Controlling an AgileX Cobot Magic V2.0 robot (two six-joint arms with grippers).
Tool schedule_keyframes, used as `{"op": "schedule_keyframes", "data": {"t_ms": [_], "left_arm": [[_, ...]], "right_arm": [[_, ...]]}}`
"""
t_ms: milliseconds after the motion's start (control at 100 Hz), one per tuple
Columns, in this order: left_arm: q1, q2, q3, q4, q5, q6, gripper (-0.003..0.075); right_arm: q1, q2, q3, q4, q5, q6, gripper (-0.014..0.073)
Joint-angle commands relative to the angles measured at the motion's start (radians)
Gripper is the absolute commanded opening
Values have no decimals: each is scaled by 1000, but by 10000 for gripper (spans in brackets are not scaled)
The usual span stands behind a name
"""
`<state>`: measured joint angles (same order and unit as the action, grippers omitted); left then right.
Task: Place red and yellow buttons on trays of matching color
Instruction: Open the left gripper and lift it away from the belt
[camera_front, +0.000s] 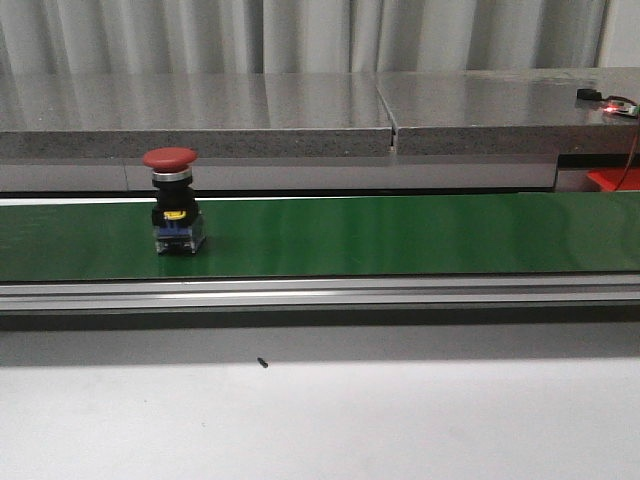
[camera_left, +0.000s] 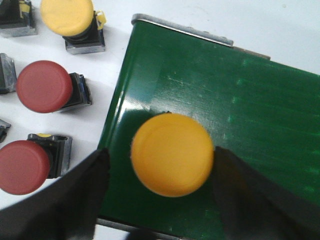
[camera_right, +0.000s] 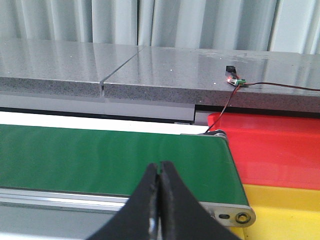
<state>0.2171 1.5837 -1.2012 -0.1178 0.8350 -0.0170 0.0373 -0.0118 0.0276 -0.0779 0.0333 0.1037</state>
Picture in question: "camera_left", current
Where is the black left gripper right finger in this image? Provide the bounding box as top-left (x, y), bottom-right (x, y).
top-left (212, 146), bottom-right (320, 240)

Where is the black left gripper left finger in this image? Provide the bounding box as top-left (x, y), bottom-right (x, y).
top-left (0, 148), bottom-right (110, 240)

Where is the yellow mushroom push button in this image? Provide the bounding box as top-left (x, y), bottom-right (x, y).
top-left (130, 113), bottom-right (214, 198)

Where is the red push button lower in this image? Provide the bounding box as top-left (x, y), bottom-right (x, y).
top-left (0, 133), bottom-right (73, 196)

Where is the red push button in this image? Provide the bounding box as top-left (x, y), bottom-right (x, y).
top-left (0, 133), bottom-right (73, 196)
top-left (16, 60), bottom-right (92, 114)

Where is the green conveyor belt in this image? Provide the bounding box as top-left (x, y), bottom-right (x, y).
top-left (98, 14), bottom-right (320, 240)

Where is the push button base lower left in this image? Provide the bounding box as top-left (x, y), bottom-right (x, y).
top-left (0, 119), bottom-right (12, 143)

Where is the push button base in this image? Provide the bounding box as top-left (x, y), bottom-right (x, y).
top-left (0, 0), bottom-right (37, 38)
top-left (0, 119), bottom-right (12, 143)

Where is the red push button upper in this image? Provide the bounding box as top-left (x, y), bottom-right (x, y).
top-left (16, 60), bottom-right (92, 114)

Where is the yellow push button on table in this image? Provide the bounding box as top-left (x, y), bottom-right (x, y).
top-left (40, 0), bottom-right (107, 55)

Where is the push button base top left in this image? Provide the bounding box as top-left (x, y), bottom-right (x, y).
top-left (0, 0), bottom-right (37, 38)

